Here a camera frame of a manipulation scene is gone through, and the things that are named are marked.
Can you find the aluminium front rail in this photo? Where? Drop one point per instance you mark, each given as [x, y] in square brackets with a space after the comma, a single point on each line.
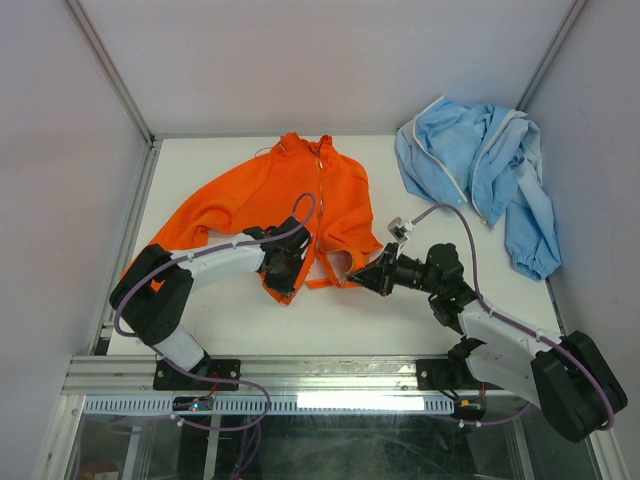
[279, 375]

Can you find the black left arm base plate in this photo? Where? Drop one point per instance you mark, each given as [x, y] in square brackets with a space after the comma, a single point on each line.
[167, 378]

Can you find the aluminium corner post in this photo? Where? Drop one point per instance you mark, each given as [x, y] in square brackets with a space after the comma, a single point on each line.
[91, 37]
[568, 23]

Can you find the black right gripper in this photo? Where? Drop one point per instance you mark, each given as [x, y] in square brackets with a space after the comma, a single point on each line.
[377, 277]

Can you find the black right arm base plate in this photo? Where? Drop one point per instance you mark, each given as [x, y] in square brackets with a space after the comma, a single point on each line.
[444, 374]

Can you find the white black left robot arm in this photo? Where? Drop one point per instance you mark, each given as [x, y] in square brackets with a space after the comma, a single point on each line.
[152, 295]

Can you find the right aluminium corner post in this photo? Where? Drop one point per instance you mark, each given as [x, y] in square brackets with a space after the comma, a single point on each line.
[568, 23]

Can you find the orange zip jacket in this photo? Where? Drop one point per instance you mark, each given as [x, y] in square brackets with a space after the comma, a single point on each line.
[309, 179]

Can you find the white slotted cable duct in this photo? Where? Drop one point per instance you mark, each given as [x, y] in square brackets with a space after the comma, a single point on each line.
[298, 404]

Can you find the left aluminium corner post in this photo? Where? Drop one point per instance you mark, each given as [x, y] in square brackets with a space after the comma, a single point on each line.
[91, 37]

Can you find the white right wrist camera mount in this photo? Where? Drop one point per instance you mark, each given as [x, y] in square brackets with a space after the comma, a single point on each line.
[400, 230]

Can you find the light blue zip jacket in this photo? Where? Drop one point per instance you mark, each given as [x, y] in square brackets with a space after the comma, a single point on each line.
[490, 158]

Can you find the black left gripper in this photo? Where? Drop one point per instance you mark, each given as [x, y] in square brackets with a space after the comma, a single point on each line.
[287, 285]

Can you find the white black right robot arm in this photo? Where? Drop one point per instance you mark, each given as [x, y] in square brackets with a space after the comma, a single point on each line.
[565, 376]

